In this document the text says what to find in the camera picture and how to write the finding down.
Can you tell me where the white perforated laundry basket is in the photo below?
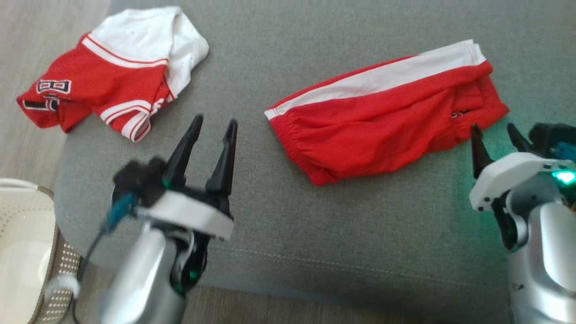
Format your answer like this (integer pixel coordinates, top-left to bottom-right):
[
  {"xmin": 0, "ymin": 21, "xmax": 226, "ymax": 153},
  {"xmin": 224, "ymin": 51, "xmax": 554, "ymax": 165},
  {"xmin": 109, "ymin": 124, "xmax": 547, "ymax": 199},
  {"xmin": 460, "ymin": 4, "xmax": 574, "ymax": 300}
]
[{"xmin": 0, "ymin": 178, "xmax": 84, "ymax": 324}]

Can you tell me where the white cable label tag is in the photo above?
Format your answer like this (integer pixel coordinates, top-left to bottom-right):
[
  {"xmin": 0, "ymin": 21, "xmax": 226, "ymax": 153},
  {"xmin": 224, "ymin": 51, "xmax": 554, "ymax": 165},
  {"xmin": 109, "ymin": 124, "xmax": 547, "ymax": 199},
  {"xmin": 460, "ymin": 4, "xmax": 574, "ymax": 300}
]
[{"xmin": 44, "ymin": 274, "xmax": 81, "ymax": 300}]

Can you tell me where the red shorts white stripe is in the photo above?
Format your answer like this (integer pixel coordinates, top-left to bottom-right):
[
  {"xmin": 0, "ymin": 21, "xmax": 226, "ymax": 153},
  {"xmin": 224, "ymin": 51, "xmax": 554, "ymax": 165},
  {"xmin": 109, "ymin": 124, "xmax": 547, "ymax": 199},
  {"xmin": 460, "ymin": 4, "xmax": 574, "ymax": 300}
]
[{"xmin": 264, "ymin": 39, "xmax": 510, "ymax": 186}]

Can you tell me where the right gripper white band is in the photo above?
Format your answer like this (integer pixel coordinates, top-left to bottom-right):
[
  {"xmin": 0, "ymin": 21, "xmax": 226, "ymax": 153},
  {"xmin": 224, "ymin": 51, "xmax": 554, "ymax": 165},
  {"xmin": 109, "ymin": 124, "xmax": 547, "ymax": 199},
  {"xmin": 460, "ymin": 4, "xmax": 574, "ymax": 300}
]
[{"xmin": 469, "ymin": 122, "xmax": 576, "ymax": 212}]

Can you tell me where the grey fabric sofa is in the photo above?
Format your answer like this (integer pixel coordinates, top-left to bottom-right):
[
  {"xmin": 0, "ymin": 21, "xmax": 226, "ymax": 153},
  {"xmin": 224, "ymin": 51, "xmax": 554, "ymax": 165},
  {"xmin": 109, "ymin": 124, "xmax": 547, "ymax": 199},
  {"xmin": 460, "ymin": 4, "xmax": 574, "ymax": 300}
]
[{"xmin": 53, "ymin": 0, "xmax": 576, "ymax": 315}]

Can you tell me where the red white basketball jersey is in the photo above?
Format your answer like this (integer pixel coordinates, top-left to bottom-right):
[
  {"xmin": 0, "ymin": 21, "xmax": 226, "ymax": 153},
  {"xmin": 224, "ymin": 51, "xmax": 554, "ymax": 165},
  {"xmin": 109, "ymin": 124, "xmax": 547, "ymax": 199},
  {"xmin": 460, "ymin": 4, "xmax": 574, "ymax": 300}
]
[{"xmin": 16, "ymin": 5, "xmax": 210, "ymax": 144}]

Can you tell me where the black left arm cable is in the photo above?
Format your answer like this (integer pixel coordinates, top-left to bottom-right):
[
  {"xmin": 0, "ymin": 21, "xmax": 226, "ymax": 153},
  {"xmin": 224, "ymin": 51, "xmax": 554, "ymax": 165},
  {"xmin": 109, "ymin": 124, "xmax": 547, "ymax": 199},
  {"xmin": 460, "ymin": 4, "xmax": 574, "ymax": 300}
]
[{"xmin": 70, "ymin": 223, "xmax": 111, "ymax": 324}]

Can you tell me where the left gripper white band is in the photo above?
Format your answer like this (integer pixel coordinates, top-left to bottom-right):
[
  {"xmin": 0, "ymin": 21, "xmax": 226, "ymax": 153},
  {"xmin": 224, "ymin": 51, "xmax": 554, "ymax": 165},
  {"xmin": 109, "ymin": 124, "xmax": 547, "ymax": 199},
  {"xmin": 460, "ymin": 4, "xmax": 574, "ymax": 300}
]
[{"xmin": 135, "ymin": 114, "xmax": 239, "ymax": 242}]

